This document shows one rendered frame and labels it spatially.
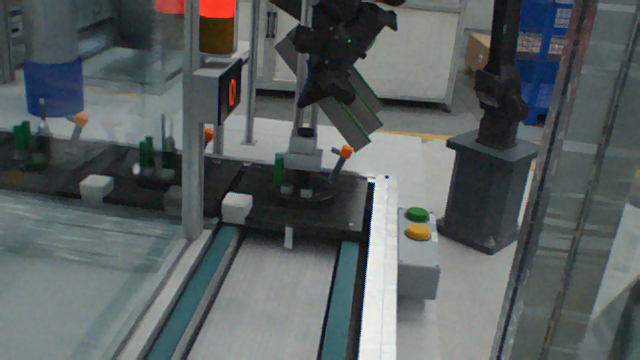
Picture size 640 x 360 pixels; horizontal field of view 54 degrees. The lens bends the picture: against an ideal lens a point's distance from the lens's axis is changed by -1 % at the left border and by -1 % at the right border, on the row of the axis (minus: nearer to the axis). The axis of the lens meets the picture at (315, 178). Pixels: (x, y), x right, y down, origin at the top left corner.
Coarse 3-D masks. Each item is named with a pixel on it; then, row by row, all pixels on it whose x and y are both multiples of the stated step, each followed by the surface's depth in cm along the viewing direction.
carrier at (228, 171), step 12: (204, 168) 120; (216, 168) 126; (228, 168) 126; (240, 168) 128; (204, 180) 120; (216, 180) 120; (228, 180) 121; (204, 192) 115; (216, 192) 115; (228, 192) 119; (204, 204) 110; (216, 204) 111
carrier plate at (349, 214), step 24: (264, 168) 128; (288, 168) 129; (240, 192) 116; (360, 192) 121; (264, 216) 108; (288, 216) 109; (312, 216) 110; (336, 216) 110; (360, 216) 111; (360, 240) 107
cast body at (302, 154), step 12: (300, 132) 112; (312, 132) 113; (300, 144) 112; (312, 144) 112; (276, 156) 115; (288, 156) 113; (300, 156) 113; (312, 156) 113; (300, 168) 114; (312, 168) 114
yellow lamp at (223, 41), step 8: (200, 16) 87; (200, 24) 87; (208, 24) 86; (216, 24) 86; (224, 24) 87; (232, 24) 88; (200, 32) 88; (208, 32) 87; (216, 32) 87; (224, 32) 87; (232, 32) 89; (200, 40) 88; (208, 40) 87; (216, 40) 87; (224, 40) 88; (232, 40) 89; (200, 48) 88; (208, 48) 88; (216, 48) 88; (224, 48) 88; (232, 48) 90
